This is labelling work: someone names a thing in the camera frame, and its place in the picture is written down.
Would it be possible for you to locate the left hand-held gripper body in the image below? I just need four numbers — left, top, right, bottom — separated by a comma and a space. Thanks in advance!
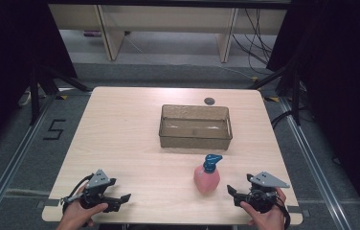
79, 169, 118, 211

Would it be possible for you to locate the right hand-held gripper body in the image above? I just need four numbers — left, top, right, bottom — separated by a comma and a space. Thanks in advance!
246, 171, 291, 214

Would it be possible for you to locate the pink bottle with blue pump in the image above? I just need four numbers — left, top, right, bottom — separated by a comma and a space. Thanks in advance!
193, 153, 224, 196

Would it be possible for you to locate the clear brown plastic box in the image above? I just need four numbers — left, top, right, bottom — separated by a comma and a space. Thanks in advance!
158, 103, 234, 150

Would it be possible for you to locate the person's right hand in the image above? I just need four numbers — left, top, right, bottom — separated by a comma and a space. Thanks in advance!
239, 187, 287, 230

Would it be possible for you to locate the person's left hand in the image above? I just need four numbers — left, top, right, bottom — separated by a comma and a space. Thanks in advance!
56, 185, 109, 230

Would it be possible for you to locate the black metal stand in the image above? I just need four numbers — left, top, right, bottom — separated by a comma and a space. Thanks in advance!
247, 61, 303, 127
29, 62, 94, 127

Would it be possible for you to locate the black curtain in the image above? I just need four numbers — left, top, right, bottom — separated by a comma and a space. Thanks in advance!
265, 0, 360, 221
0, 0, 79, 161

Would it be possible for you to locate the beige desk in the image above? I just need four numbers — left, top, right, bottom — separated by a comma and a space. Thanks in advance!
48, 3, 288, 64

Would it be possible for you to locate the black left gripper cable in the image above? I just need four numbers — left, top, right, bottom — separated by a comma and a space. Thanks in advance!
61, 173, 95, 215

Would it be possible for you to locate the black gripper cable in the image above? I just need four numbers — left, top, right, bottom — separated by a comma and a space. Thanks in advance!
275, 195, 292, 230
61, 173, 95, 215

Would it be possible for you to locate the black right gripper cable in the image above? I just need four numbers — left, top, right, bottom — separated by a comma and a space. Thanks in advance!
275, 195, 292, 230

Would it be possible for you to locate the metal floor rail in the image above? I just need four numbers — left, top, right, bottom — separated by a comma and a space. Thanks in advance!
0, 95, 58, 230
278, 96, 352, 230

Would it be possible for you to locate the thick black floor cable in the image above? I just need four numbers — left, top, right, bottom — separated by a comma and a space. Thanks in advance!
270, 107, 306, 129

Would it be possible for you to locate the bundle of black cables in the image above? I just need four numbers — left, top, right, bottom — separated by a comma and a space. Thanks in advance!
231, 8, 276, 77

